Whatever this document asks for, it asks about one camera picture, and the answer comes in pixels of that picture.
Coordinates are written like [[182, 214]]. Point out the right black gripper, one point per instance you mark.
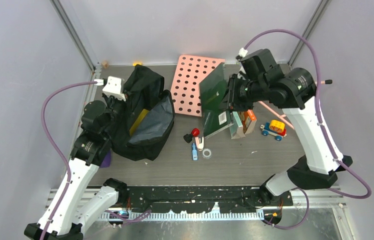
[[234, 103]]

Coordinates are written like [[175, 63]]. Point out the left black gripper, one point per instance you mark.
[[127, 104]]

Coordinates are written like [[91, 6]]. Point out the yellow book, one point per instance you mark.
[[138, 120]]

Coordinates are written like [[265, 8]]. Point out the orange treehouse book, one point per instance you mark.
[[248, 120]]

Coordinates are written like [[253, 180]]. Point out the black student backpack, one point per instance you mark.
[[151, 135]]

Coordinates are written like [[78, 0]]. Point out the dark green book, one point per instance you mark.
[[213, 88]]

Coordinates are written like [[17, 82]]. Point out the teal spine book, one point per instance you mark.
[[236, 130]]

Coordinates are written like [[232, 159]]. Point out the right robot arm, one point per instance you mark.
[[295, 94]]

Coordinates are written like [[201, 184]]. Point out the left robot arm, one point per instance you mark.
[[64, 219]]

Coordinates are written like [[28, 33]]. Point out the yellow tape marker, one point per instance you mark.
[[137, 63]]

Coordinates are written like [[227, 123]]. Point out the toy block car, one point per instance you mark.
[[274, 128]]

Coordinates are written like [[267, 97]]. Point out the pink perforated music stand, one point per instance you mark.
[[190, 71]]

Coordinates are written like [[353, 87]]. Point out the purple ball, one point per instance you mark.
[[107, 160]]

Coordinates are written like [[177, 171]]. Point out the red black stamp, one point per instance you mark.
[[189, 137]]

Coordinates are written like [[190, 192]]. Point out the pink small stapler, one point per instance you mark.
[[199, 140]]

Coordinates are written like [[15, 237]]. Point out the clear tape roll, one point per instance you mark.
[[206, 153]]

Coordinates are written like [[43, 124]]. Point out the blue small clip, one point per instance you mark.
[[194, 152]]

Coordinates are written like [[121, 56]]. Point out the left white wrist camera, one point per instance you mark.
[[112, 87]]

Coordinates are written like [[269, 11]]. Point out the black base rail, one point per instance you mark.
[[197, 199]]

